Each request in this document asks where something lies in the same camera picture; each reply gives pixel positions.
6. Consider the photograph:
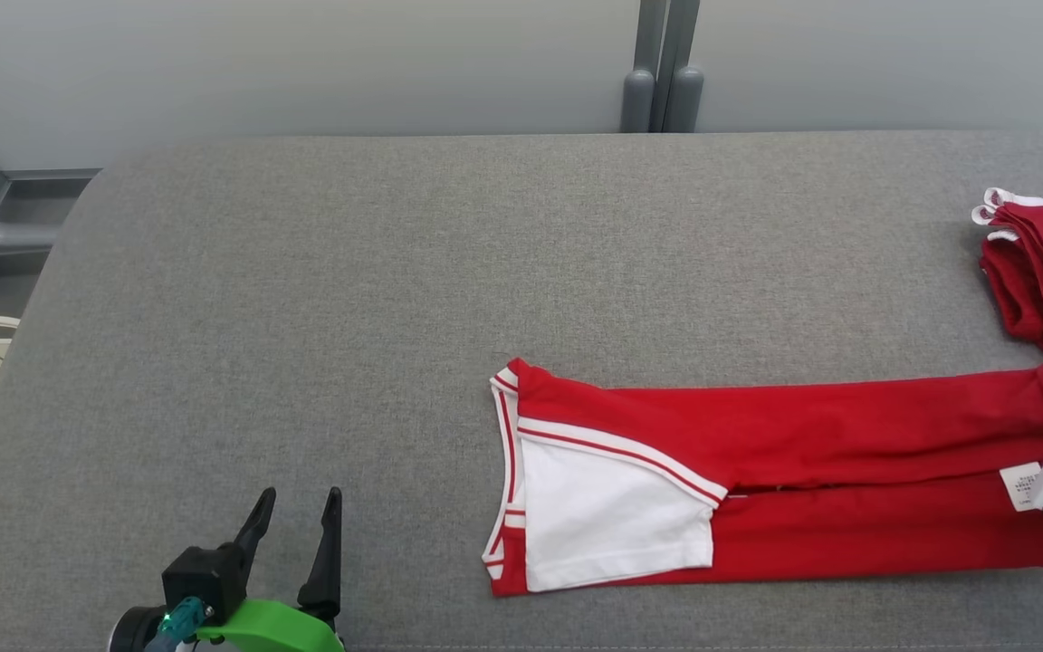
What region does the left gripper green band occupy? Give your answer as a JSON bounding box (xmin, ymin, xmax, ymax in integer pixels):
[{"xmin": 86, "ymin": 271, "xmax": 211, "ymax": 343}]
[{"xmin": 196, "ymin": 486, "xmax": 347, "ymax": 652}]

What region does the red white basketball jersey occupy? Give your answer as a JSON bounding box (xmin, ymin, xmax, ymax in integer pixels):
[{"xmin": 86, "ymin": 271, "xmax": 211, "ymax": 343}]
[{"xmin": 482, "ymin": 356, "xmax": 1043, "ymax": 599}]

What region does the grey metal partition post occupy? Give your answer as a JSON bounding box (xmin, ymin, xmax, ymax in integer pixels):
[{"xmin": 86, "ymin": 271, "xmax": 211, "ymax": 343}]
[{"xmin": 620, "ymin": 0, "xmax": 705, "ymax": 135}]

